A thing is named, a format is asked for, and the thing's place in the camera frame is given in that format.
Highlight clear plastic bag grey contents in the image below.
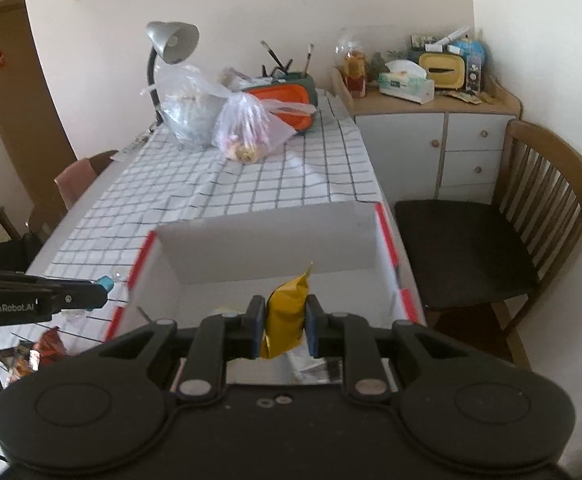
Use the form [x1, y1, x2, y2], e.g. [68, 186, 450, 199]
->
[141, 64, 234, 148]

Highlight clear plastic cover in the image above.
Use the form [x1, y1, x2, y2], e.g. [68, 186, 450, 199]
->
[335, 27, 387, 68]

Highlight clear plastic bag pink snacks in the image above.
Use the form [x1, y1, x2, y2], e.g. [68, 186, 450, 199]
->
[212, 92, 319, 165]

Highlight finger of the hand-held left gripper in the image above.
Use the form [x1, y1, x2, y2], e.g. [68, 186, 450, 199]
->
[46, 287, 109, 311]
[0, 267, 116, 292]

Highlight wooden chair dark seat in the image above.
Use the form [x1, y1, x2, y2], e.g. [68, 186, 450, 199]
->
[393, 119, 582, 366]

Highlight black bag white logo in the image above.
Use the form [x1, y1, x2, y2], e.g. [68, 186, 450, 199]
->
[0, 232, 42, 276]

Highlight red noodle snack packet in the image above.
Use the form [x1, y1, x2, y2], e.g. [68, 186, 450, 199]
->
[8, 345, 42, 386]

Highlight red cardboard box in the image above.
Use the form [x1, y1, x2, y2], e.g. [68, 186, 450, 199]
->
[102, 201, 428, 396]

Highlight silver foil snack packet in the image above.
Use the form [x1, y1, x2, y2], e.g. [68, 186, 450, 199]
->
[228, 345, 344, 386]

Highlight green white tissue box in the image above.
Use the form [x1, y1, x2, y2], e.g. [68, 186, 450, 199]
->
[377, 59, 437, 106]

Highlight white cabinet wooden top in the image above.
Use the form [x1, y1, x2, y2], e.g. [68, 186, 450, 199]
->
[331, 67, 524, 206]

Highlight yellow tissue holder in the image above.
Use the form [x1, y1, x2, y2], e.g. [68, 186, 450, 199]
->
[417, 51, 467, 92]

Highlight yellow snack packet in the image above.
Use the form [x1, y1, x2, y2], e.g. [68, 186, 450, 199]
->
[260, 261, 314, 360]

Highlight brown wooden door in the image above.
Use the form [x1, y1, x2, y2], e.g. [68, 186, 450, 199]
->
[0, 5, 79, 181]

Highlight white tube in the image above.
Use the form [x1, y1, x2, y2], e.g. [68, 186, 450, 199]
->
[423, 26, 472, 53]

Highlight white checkered tablecloth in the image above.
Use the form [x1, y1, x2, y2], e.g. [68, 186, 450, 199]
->
[0, 89, 387, 476]

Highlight blue globe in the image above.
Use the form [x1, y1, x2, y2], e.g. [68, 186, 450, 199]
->
[454, 37, 487, 61]

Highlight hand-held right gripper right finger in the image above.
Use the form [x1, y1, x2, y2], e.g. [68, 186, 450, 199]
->
[305, 294, 472, 404]

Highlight small white device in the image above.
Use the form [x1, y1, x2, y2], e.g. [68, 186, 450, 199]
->
[464, 55, 484, 93]

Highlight orange pencil bag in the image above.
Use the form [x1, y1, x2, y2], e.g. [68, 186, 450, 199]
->
[241, 72, 318, 135]

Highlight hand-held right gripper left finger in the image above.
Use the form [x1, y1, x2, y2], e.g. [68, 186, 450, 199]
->
[98, 295, 267, 404]

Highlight dark brown snack packet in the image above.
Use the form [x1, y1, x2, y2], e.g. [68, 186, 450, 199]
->
[36, 327, 72, 361]

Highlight silver desk lamp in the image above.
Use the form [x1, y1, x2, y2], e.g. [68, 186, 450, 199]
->
[144, 21, 201, 126]

